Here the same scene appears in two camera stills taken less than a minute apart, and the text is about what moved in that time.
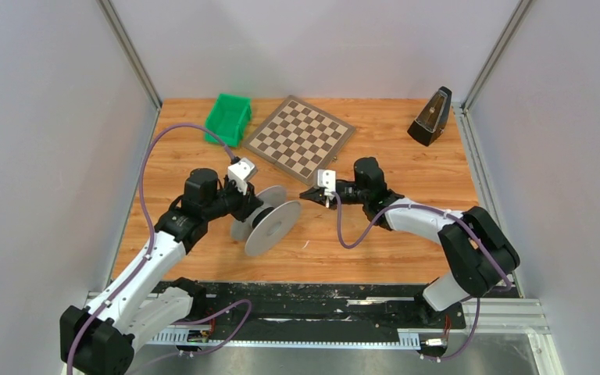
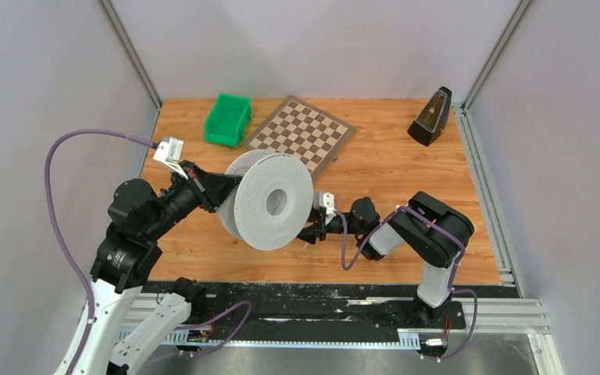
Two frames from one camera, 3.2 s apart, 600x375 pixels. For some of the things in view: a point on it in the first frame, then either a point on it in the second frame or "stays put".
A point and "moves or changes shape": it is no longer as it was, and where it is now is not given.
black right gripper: [315, 195] to [310, 233]
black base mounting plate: [319, 309] stays put
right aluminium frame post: [513, 22] stays put
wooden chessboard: [300, 139] stays put
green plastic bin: [229, 116] stays put
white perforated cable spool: [264, 229] moves or changes shape
